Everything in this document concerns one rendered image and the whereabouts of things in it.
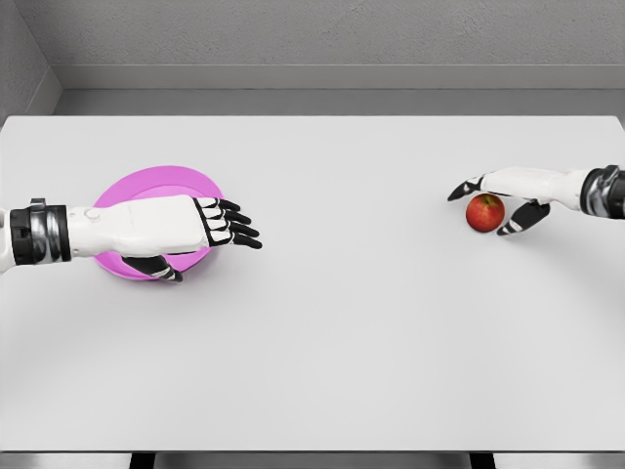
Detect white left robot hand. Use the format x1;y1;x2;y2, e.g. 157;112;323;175
109;194;264;283

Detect red apple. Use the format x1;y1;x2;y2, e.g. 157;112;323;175
465;192;507;235

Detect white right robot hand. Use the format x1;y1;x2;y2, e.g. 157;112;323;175
447;166;558;237

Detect pink plate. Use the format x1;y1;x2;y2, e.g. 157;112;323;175
92;165;227;281

